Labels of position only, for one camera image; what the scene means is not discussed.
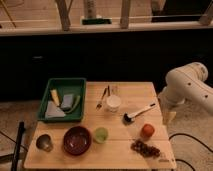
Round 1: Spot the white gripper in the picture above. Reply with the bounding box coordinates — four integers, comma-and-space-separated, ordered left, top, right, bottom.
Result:
158, 87, 185, 125

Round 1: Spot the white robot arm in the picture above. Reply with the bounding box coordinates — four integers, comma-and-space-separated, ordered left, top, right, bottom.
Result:
158, 62, 213, 125

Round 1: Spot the white paper cup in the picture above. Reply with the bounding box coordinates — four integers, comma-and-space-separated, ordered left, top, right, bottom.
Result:
106, 95, 121, 112

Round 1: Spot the green plastic cup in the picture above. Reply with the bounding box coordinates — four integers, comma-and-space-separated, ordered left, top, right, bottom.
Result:
93, 127, 108, 144

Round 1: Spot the small metal cup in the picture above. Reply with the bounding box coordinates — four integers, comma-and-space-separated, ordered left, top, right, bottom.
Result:
36, 134, 53, 152

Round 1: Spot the bunch of dark grapes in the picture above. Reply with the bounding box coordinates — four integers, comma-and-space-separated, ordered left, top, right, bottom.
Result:
131, 139, 160, 158

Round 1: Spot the clear glass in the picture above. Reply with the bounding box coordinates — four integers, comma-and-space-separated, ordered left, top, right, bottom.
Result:
111, 85, 118, 95

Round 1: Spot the green bean pod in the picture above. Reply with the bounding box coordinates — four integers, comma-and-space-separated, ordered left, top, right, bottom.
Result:
68, 95, 81, 113

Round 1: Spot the dark red bowl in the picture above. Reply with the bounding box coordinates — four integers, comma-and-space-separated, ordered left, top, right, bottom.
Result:
63, 126, 92, 156

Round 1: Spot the grey sponge block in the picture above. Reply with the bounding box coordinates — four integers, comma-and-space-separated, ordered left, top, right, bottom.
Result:
61, 94, 74, 110

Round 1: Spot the green plastic tray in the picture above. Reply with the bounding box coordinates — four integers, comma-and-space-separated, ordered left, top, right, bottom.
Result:
37, 78, 86, 123

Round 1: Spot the grey folded cloth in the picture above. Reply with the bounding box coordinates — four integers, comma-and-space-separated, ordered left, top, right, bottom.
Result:
45, 101, 65, 118

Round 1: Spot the yellow corn piece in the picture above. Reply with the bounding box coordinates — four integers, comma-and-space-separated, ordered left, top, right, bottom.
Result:
50, 89, 60, 106

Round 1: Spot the black pole stand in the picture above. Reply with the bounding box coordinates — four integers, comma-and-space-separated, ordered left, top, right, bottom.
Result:
10, 121, 25, 171

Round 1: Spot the black floor cable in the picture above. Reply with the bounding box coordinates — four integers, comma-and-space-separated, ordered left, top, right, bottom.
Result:
168, 132, 213, 171

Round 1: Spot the white handled black brush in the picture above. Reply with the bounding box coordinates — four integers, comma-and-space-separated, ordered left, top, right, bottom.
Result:
123, 103, 155, 123

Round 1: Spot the green base white post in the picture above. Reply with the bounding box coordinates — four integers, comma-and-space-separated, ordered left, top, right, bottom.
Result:
81, 0, 113, 26

